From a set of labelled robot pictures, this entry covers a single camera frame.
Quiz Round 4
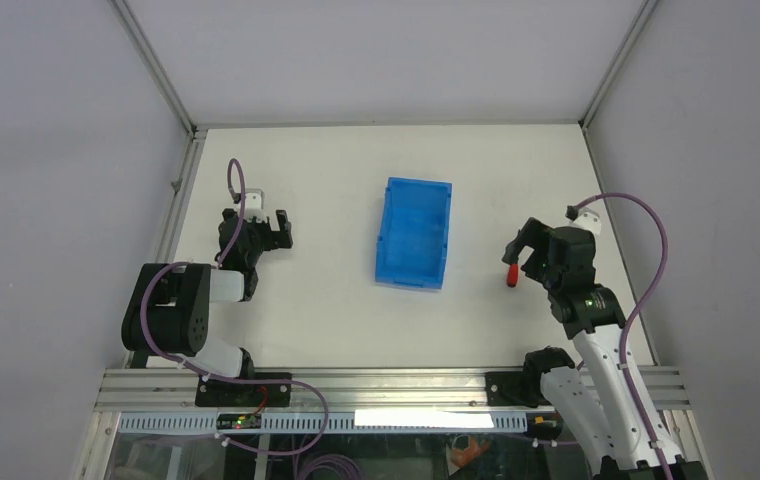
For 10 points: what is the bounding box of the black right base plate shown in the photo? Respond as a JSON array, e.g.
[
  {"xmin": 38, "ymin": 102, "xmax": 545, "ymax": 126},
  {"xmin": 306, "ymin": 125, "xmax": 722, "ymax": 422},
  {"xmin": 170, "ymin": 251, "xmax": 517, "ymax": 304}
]
[{"xmin": 484, "ymin": 370, "xmax": 546, "ymax": 408}]

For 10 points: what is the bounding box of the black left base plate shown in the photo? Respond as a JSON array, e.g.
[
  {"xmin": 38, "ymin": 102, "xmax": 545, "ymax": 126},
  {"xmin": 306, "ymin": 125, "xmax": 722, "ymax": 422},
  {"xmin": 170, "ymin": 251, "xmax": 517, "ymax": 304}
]
[{"xmin": 194, "ymin": 371, "xmax": 292, "ymax": 408}]

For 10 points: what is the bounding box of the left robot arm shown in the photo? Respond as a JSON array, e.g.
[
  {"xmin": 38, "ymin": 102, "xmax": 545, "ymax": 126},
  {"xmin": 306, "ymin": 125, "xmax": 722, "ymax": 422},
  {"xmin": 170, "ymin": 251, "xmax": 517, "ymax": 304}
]
[{"xmin": 121, "ymin": 208, "xmax": 293, "ymax": 406}]

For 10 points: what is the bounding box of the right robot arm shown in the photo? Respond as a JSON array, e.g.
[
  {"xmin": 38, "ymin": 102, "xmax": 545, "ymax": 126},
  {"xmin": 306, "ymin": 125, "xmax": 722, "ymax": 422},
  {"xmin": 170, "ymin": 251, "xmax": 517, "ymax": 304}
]
[{"xmin": 502, "ymin": 218, "xmax": 708, "ymax": 479}]

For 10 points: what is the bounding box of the blue plastic bin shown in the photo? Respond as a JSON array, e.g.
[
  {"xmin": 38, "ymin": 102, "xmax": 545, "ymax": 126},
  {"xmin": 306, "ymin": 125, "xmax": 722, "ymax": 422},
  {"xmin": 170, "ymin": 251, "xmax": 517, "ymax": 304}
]
[{"xmin": 375, "ymin": 177, "xmax": 452, "ymax": 290}]

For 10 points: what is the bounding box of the red black screwdriver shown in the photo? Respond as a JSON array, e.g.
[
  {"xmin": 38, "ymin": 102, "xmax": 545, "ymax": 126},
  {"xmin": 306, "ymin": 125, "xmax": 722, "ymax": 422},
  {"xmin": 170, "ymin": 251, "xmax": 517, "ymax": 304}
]
[{"xmin": 506, "ymin": 263, "xmax": 520, "ymax": 288}]

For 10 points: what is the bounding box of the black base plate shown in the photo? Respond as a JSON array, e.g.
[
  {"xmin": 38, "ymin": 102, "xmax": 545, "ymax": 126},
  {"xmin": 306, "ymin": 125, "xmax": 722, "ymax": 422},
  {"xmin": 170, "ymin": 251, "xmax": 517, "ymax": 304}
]
[
  {"xmin": 194, "ymin": 371, "xmax": 292, "ymax": 408},
  {"xmin": 484, "ymin": 370, "xmax": 546, "ymax": 408}
]

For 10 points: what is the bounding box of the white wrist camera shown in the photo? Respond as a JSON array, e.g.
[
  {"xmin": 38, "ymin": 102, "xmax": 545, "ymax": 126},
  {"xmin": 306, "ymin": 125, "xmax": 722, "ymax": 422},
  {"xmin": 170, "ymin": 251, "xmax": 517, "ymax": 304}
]
[
  {"xmin": 569, "ymin": 207, "xmax": 603, "ymax": 236},
  {"xmin": 238, "ymin": 189, "xmax": 268, "ymax": 223}
]

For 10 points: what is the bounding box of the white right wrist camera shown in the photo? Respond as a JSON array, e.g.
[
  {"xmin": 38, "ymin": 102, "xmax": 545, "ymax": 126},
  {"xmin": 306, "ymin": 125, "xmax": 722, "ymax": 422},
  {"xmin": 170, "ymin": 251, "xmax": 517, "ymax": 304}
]
[{"xmin": 569, "ymin": 207, "xmax": 603, "ymax": 236}]

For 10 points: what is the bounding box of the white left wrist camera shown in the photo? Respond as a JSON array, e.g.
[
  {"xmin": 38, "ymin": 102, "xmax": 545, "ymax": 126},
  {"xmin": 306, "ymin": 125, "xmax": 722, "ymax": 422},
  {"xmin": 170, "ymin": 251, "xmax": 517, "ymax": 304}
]
[{"xmin": 238, "ymin": 189, "xmax": 268, "ymax": 223}]

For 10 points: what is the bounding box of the orange object under table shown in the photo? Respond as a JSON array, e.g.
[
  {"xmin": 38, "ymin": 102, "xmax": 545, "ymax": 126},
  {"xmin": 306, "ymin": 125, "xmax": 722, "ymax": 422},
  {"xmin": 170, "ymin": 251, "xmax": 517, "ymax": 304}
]
[{"xmin": 447, "ymin": 435, "xmax": 491, "ymax": 468}]

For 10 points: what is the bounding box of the white slotted cable duct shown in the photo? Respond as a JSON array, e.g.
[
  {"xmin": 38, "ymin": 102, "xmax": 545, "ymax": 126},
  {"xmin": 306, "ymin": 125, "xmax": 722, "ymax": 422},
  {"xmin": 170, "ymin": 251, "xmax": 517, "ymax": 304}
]
[{"xmin": 119, "ymin": 409, "xmax": 550, "ymax": 436}]

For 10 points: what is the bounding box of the aluminium front rail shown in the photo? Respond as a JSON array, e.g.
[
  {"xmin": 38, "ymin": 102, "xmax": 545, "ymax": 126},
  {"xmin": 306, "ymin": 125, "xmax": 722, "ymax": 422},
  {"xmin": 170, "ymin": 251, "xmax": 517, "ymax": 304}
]
[{"xmin": 93, "ymin": 367, "xmax": 691, "ymax": 413}]

